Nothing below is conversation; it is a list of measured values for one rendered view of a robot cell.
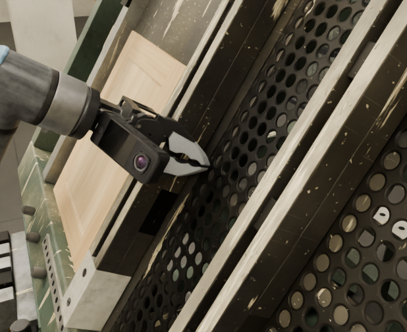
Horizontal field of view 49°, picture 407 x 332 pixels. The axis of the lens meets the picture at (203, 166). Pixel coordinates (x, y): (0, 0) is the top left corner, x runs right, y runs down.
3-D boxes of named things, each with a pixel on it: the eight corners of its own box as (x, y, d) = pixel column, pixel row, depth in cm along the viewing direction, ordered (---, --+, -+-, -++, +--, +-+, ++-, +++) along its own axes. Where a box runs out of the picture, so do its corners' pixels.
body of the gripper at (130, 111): (157, 108, 68) (84, 75, 62) (176, 128, 61) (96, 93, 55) (134, 151, 70) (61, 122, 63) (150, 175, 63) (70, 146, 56)
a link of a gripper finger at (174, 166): (196, 154, 73) (148, 134, 68) (211, 170, 68) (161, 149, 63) (187, 170, 73) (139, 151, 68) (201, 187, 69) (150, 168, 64)
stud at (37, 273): (42, 275, 100) (29, 273, 99) (47, 266, 100) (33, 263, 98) (43, 282, 98) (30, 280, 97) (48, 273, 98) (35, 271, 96)
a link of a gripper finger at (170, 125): (196, 129, 66) (145, 106, 61) (201, 133, 64) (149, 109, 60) (181, 156, 67) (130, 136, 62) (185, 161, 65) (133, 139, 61)
